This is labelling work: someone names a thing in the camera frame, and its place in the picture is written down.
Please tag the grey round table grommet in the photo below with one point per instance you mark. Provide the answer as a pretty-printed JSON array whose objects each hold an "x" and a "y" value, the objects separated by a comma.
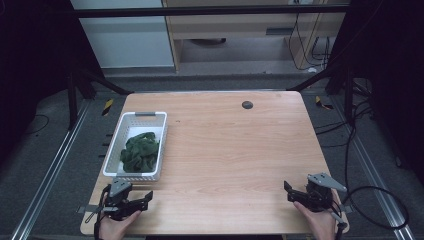
[{"x": 247, "y": 105}]

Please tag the white plug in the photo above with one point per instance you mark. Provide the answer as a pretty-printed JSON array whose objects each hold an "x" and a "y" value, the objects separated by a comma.
[{"x": 312, "y": 70}]

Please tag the yellow black striped tape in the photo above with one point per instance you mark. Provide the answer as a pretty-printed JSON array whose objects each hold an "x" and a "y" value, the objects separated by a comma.
[
  {"x": 107, "y": 107},
  {"x": 321, "y": 102}
]

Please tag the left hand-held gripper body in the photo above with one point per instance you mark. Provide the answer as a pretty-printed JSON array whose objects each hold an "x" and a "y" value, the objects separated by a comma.
[{"x": 117, "y": 203}]

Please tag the white plastic basket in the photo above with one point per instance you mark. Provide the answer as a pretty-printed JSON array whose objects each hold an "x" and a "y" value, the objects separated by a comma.
[{"x": 132, "y": 124}]

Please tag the light wooden desk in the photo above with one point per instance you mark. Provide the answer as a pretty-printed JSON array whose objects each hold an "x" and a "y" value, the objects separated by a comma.
[{"x": 233, "y": 28}]

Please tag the person's left hand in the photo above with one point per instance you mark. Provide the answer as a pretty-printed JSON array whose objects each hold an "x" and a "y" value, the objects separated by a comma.
[{"x": 115, "y": 228}]

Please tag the black horizontal bar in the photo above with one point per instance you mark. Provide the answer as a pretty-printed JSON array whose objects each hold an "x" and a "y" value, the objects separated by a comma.
[{"x": 200, "y": 11}]

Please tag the dark green cloth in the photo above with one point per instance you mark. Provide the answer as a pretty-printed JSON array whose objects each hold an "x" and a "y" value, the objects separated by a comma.
[{"x": 140, "y": 153}]

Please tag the white cabinet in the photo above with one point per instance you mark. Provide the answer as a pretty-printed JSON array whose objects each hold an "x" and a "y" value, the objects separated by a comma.
[{"x": 126, "y": 40}]

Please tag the aluminium floor rail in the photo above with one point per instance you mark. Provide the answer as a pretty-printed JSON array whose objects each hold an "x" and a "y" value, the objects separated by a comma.
[
  {"x": 373, "y": 176},
  {"x": 50, "y": 176}
]

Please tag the black metal stand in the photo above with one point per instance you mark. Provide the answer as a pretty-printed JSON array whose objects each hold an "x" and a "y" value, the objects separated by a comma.
[
  {"x": 348, "y": 93},
  {"x": 72, "y": 100}
]

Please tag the person's right hand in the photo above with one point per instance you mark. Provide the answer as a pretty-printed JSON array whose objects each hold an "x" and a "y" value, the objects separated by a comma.
[{"x": 318, "y": 223}]

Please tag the grey metal bracket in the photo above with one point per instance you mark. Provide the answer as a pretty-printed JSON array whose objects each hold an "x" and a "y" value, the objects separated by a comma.
[
  {"x": 346, "y": 209},
  {"x": 87, "y": 209}
]

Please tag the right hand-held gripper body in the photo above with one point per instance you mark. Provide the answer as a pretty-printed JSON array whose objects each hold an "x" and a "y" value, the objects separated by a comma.
[{"x": 320, "y": 193}]

